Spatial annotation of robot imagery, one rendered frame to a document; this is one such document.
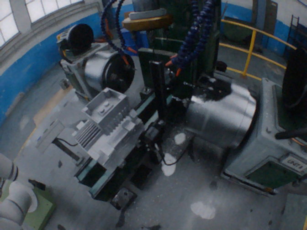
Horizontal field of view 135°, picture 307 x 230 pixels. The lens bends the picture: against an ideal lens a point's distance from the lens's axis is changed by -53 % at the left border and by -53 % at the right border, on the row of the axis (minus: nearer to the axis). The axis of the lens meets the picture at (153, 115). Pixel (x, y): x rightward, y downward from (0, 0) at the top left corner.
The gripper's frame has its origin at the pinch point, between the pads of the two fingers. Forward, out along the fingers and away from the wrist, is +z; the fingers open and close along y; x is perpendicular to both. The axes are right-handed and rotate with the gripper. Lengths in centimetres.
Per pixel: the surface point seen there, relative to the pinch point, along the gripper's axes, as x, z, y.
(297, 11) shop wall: 310, -121, 589
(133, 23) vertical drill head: 40, -36, 55
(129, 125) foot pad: 22, -10, 49
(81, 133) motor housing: 17.8, -13.9, 34.5
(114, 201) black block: -0.1, 11.1, 36.7
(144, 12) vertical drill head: 42, -39, 59
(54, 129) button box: 24.7, -9.3, 13.9
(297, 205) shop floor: -67, 97, 224
